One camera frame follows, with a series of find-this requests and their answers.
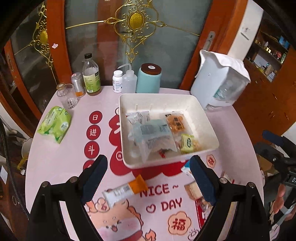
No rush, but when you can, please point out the metal door handle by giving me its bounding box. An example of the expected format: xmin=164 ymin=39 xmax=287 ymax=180
xmin=206 ymin=31 xmax=216 ymax=50

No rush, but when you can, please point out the brown cracker packet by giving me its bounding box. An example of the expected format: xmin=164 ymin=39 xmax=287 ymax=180
xmin=184 ymin=182 xmax=204 ymax=200

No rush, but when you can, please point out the person's right hand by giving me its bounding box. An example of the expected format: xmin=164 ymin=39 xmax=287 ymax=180
xmin=273 ymin=185 xmax=287 ymax=214

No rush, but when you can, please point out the white water dispenser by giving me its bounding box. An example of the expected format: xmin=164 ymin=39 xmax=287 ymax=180
xmin=190 ymin=49 xmax=251 ymax=111

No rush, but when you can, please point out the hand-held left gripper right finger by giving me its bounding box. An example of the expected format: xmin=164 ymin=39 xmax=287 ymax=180
xmin=190 ymin=155 xmax=270 ymax=241

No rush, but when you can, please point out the pink printed tablecloth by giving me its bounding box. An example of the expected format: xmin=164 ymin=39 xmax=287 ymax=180
xmin=25 ymin=85 xmax=265 ymax=241

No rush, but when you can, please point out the white and orange bar packet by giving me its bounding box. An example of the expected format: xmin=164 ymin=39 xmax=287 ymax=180
xmin=102 ymin=174 xmax=148 ymax=208

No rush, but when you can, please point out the glass bottle with green label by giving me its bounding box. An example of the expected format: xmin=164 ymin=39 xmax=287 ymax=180
xmin=82 ymin=53 xmax=102 ymax=96

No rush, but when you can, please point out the green wet wipes pack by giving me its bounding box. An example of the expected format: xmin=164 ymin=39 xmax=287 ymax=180
xmin=37 ymin=106 xmax=72 ymax=144

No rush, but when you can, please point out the orange snack packet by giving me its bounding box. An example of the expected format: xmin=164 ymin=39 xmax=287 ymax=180
xmin=165 ymin=113 xmax=188 ymax=136

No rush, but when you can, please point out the white plastic bin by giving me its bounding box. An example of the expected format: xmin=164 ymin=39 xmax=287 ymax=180
xmin=119 ymin=93 xmax=220 ymax=169

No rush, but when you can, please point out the white pill bottle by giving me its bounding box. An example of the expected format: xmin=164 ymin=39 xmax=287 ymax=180
xmin=112 ymin=70 xmax=124 ymax=94

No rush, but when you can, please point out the clear packet of yellow puffs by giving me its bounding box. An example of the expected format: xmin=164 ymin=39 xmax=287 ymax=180
xmin=176 ymin=137 xmax=201 ymax=154

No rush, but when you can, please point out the small metal can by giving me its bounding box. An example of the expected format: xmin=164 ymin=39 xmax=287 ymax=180
xmin=70 ymin=72 xmax=87 ymax=97

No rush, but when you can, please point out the nut mix packet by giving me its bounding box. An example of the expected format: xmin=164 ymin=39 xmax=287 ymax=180
xmin=195 ymin=196 xmax=214 ymax=229

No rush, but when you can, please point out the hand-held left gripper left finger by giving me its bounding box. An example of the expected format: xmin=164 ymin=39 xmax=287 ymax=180
xmin=27 ymin=154 xmax=109 ymax=241

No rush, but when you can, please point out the wooden cabinet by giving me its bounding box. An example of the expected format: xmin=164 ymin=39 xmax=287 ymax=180
xmin=233 ymin=58 xmax=296 ymax=140

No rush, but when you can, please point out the wooden glass door gold ornament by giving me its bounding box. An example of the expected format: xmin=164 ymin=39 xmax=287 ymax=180
xmin=0 ymin=0 xmax=73 ymax=138
xmin=46 ymin=0 xmax=249 ymax=90

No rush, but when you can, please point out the large clear blue-label bag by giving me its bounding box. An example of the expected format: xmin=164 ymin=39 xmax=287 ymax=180
xmin=131 ymin=119 xmax=179 ymax=163

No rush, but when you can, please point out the wooden wall shelf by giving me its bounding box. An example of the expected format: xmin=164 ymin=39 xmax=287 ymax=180
xmin=245 ymin=19 xmax=292 ymax=82

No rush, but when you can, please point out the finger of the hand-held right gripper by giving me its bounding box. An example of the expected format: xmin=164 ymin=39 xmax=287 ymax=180
xmin=253 ymin=142 xmax=292 ymax=168
xmin=262 ymin=130 xmax=296 ymax=150

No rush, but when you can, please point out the translucent wash bottle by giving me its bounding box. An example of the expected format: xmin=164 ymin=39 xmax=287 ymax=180
xmin=117 ymin=63 xmax=138 ymax=94

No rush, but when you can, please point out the teal canister with brown lid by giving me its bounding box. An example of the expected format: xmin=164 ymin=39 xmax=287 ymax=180
xmin=135 ymin=63 xmax=162 ymax=94

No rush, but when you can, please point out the small blue snack packet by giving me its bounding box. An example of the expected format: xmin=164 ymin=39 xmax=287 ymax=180
xmin=181 ymin=161 xmax=194 ymax=177

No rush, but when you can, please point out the clear glass measuring cup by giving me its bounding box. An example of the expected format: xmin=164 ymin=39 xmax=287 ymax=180
xmin=56 ymin=83 xmax=78 ymax=111

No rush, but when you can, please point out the white light switch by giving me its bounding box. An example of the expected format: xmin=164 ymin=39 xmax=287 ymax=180
xmin=240 ymin=25 xmax=251 ymax=39

